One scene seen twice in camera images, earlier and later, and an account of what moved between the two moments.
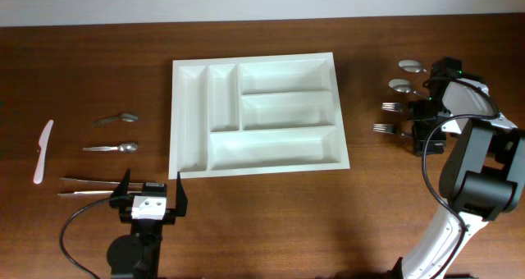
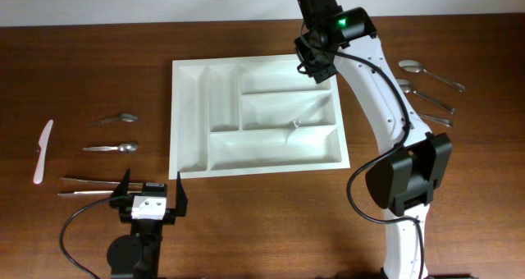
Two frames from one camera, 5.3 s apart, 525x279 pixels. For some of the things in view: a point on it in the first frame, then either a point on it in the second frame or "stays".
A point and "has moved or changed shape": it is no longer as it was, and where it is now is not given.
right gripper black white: (417, 134) -> (317, 74)
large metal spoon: (412, 66) stays
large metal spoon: (403, 85) stays
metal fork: (387, 128) has moved or changed shape
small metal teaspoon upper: (127, 117) stays
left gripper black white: (119, 200) stays
